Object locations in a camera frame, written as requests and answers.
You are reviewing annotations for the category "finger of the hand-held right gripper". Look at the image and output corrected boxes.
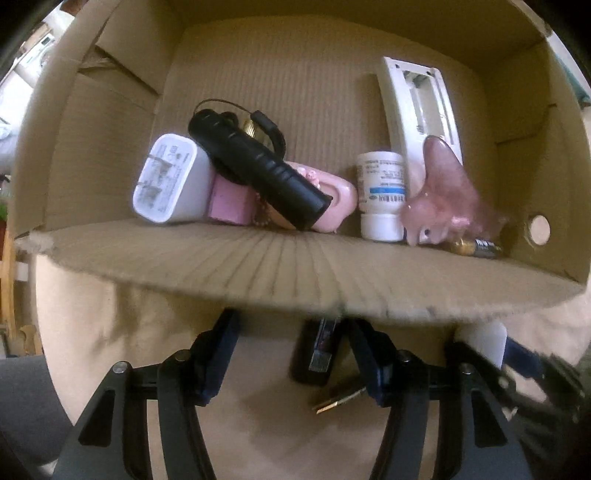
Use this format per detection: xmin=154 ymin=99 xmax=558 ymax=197
xmin=505 ymin=337 xmax=583 ymax=398
xmin=445 ymin=340 xmax=518 ymax=407

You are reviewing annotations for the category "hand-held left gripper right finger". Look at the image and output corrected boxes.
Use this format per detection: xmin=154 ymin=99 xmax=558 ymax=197
xmin=342 ymin=318 xmax=532 ymax=480

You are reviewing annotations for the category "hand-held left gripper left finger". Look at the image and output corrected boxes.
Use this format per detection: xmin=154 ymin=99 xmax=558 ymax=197
xmin=53 ymin=308 xmax=241 ymax=480

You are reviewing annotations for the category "white plastic item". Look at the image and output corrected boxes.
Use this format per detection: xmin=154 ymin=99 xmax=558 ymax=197
xmin=471 ymin=320 xmax=509 ymax=367

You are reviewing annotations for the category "black usb device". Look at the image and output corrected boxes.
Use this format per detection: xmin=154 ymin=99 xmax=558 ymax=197
xmin=290 ymin=318 xmax=345 ymax=386

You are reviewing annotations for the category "pink block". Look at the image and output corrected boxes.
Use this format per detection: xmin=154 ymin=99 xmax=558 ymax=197
xmin=207 ymin=178 xmax=254 ymax=227

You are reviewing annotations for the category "white medicine bottle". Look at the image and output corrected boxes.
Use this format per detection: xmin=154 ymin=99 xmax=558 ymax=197
xmin=355 ymin=150 xmax=408 ymax=241

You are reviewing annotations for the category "white charger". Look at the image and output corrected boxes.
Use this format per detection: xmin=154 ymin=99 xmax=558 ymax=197
xmin=132 ymin=134 xmax=218 ymax=225

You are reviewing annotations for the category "pink gua sha stone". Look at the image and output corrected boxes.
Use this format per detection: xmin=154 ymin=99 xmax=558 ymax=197
xmin=401 ymin=137 xmax=511 ymax=246

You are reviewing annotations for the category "black flashlight with strap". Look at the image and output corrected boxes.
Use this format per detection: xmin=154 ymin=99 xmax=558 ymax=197
xmin=188 ymin=99 xmax=334 ymax=232

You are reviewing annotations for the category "cardboard box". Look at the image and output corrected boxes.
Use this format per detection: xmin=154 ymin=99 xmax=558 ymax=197
xmin=11 ymin=0 xmax=591 ymax=324

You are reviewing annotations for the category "beige bed sheet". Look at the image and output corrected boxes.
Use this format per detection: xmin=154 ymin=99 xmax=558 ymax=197
xmin=28 ymin=254 xmax=591 ymax=480

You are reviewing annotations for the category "pink plastic toy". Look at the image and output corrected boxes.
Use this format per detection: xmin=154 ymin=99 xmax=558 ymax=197
xmin=252 ymin=161 xmax=358 ymax=234

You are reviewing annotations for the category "grey fabric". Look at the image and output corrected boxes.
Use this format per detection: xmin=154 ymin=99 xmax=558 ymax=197
xmin=0 ymin=355 xmax=75 ymax=467

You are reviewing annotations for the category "wooden chair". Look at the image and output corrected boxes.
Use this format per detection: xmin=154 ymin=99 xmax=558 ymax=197
xmin=0 ymin=222 xmax=42 ymax=356

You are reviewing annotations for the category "white remote control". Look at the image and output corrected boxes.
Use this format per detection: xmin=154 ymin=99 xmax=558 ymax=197
xmin=376 ymin=56 xmax=464 ymax=185

